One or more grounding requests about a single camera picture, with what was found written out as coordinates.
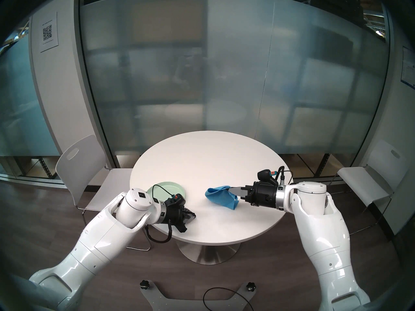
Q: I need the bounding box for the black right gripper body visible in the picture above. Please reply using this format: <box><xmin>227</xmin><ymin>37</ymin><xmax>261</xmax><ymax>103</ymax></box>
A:
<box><xmin>246</xmin><ymin>181</ymin><xmax>279</xmax><ymax>208</ymax></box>

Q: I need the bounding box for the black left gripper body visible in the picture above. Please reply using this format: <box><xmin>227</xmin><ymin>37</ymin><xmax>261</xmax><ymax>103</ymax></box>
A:
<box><xmin>165</xmin><ymin>202</ymin><xmax>187</xmax><ymax>227</ymax></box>

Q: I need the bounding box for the blue microfibre napkin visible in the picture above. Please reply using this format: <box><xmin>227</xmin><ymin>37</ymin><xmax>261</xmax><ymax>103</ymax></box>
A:
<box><xmin>205</xmin><ymin>185</ymin><xmax>240</xmax><ymax>210</ymax></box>

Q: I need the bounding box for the pale green plate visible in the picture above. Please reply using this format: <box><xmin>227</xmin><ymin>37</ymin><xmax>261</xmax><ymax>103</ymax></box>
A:
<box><xmin>147</xmin><ymin>181</ymin><xmax>186</xmax><ymax>201</ymax></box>

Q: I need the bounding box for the metal shelving rack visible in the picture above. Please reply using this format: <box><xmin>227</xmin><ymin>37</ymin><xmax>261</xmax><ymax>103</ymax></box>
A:
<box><xmin>279</xmin><ymin>153</ymin><xmax>354</xmax><ymax>179</ymax></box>
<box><xmin>0</xmin><ymin>156</ymin><xmax>59</xmax><ymax>179</ymax></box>

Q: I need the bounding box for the white chair with metal legs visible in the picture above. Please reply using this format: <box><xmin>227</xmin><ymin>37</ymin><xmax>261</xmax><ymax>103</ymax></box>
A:
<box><xmin>55</xmin><ymin>134</ymin><xmax>151</xmax><ymax>251</ymax></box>
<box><xmin>322</xmin><ymin>139</ymin><xmax>410</xmax><ymax>236</ymax></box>

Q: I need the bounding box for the white QR code sign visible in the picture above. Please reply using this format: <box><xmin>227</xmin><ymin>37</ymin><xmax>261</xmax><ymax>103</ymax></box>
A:
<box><xmin>40</xmin><ymin>12</ymin><xmax>59</xmax><ymax>53</ymax></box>

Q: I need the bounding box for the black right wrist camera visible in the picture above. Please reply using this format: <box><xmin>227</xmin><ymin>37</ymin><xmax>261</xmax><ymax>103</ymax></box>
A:
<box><xmin>257</xmin><ymin>169</ymin><xmax>279</xmax><ymax>185</ymax></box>

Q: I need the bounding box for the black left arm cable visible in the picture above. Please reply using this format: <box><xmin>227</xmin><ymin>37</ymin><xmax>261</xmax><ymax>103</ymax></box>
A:
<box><xmin>144</xmin><ymin>183</ymin><xmax>177</xmax><ymax>243</ymax></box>

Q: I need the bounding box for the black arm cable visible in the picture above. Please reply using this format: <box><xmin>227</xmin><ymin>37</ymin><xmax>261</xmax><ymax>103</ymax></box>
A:
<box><xmin>144</xmin><ymin>183</ymin><xmax>177</xmax><ymax>243</ymax></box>
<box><xmin>277</xmin><ymin>166</ymin><xmax>294</xmax><ymax>186</ymax></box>

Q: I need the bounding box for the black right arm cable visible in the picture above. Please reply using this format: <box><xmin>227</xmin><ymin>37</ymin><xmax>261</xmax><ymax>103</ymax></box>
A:
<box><xmin>277</xmin><ymin>166</ymin><xmax>294</xmax><ymax>186</ymax></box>

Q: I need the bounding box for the metal table pedestal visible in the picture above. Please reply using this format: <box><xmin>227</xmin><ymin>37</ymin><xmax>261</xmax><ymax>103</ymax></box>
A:
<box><xmin>176</xmin><ymin>241</ymin><xmax>241</xmax><ymax>265</ymax></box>

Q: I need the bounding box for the black floor cable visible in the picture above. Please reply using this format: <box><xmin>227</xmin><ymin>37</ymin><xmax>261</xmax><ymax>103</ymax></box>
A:
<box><xmin>203</xmin><ymin>288</ymin><xmax>252</xmax><ymax>311</ymax></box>

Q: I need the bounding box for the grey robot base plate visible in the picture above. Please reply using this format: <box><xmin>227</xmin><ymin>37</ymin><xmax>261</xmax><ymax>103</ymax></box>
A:
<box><xmin>140</xmin><ymin>281</ymin><xmax>256</xmax><ymax>311</ymax></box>

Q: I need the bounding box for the white wall poster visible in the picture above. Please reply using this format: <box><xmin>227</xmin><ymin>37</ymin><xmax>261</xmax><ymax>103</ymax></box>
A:
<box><xmin>400</xmin><ymin>46</ymin><xmax>415</xmax><ymax>87</ymax></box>

